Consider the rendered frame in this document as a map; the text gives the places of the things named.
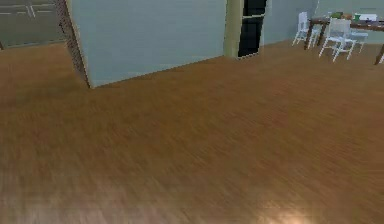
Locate white wooden chair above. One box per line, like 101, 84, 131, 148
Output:
349, 13, 379, 54
292, 11, 322, 50
318, 18, 357, 63

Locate black fridge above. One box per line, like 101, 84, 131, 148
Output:
237, 0, 268, 60

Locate brown wooden dining table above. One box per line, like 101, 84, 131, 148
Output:
303, 17, 384, 66

